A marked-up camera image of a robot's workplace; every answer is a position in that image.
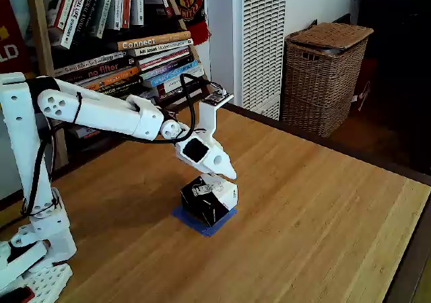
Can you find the orange Connect book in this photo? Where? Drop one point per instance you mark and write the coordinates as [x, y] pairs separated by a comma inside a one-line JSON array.
[[151, 42]]

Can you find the white perforated base plate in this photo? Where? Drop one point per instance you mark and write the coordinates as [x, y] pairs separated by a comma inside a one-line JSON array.
[[47, 283]]

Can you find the white book red stripes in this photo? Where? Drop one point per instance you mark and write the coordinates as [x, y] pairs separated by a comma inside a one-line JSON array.
[[163, 58]]

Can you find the black no filter book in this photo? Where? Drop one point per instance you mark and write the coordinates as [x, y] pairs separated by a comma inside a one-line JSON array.
[[97, 70]]

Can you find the dark Moral Animal book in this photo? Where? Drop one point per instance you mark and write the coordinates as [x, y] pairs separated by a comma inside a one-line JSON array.
[[88, 10]]

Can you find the brown wicker basket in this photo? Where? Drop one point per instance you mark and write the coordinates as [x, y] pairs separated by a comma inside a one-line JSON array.
[[320, 81]]

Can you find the black and white cardboard box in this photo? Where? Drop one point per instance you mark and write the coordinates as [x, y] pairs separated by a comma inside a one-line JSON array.
[[202, 205]]

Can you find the grey green spine book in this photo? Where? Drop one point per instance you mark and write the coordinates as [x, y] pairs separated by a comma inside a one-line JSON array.
[[105, 10]]

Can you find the wooden ladder bookshelf frame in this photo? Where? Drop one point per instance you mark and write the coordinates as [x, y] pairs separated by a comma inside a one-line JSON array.
[[40, 30]]

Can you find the blue tape square target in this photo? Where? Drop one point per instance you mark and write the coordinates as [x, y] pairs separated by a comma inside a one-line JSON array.
[[195, 223]]

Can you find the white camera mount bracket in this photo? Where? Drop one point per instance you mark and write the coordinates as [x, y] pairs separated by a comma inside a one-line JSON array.
[[207, 121]]

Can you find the blue spine book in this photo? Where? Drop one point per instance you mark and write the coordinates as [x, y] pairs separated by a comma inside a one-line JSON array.
[[178, 71]]

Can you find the white Financial Life book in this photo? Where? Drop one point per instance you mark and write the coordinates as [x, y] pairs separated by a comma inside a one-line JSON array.
[[76, 13]]

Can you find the white Modern Romance book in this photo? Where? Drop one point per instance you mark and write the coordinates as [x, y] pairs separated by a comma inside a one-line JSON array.
[[161, 48]]

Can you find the red bag white print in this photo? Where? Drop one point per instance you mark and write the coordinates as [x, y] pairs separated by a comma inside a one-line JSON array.
[[367, 77]]

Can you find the orange spine book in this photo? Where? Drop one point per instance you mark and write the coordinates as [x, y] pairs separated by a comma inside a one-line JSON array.
[[118, 78]]

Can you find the red black football scarf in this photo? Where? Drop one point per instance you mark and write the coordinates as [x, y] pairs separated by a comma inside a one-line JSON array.
[[188, 0]]

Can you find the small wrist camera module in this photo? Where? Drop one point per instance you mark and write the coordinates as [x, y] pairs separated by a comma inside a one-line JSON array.
[[215, 97]]

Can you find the white louvered heater panel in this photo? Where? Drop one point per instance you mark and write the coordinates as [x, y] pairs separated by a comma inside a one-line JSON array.
[[262, 47]]

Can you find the red black device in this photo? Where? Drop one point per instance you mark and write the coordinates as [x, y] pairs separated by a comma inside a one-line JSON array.
[[17, 296]]

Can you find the red banner white letters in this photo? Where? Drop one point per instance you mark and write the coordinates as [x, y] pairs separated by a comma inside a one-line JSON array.
[[10, 40]]

